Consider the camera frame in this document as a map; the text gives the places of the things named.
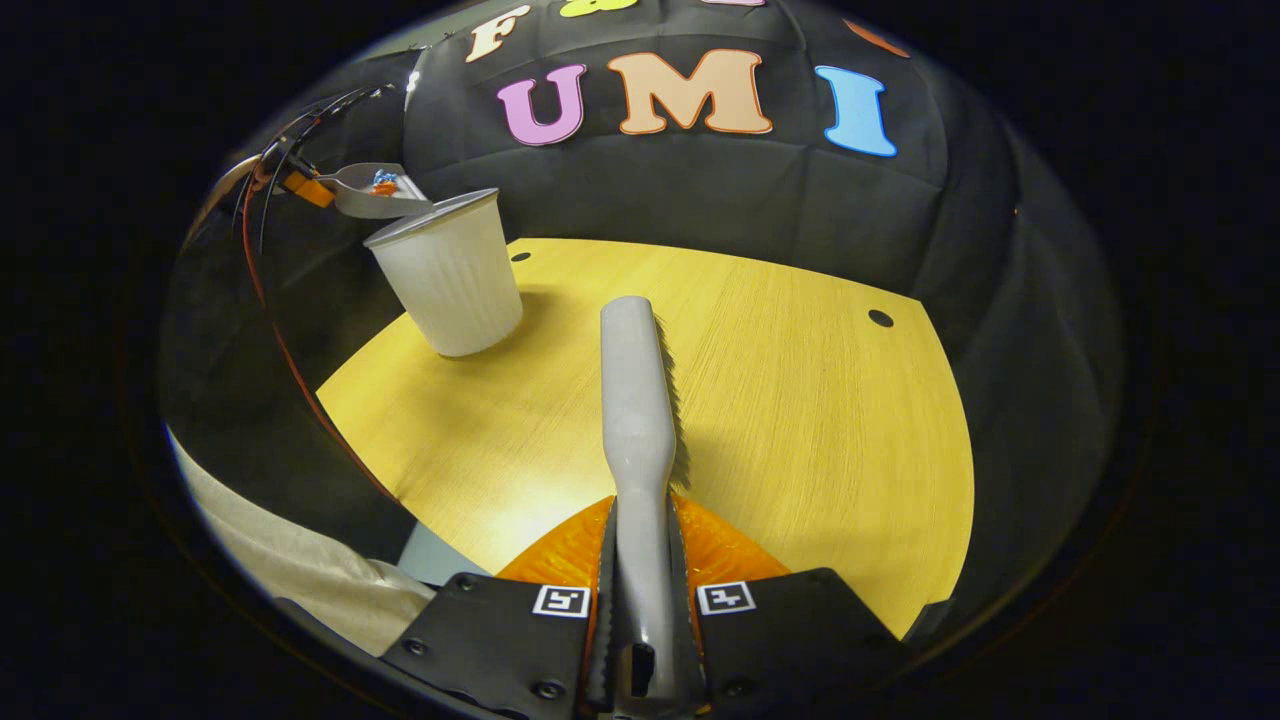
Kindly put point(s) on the black backdrop cloth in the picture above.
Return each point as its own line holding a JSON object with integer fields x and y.
{"x": 700, "y": 200}

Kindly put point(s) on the person's beige garment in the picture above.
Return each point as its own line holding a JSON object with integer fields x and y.
{"x": 300, "y": 570}

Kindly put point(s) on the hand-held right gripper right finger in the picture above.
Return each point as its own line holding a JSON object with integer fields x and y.
{"x": 790, "y": 640}

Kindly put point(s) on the blue paper scrap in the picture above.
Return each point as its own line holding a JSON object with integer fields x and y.
{"x": 385, "y": 177}

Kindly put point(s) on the orange paper scrap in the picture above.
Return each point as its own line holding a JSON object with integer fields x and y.
{"x": 384, "y": 189}

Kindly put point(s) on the grey small broom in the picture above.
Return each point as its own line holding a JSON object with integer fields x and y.
{"x": 635, "y": 400}

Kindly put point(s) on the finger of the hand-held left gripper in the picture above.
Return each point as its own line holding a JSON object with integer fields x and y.
{"x": 308, "y": 188}

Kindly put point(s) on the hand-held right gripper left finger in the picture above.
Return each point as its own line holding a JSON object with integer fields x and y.
{"x": 490, "y": 630}

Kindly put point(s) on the grey plastic dustpan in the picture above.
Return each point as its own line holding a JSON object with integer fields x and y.
{"x": 360, "y": 203}

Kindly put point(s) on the white ribbed garbage bin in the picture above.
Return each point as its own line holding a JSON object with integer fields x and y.
{"x": 455, "y": 280}

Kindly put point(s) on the wooden desktop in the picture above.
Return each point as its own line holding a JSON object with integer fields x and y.
{"x": 800, "y": 420}

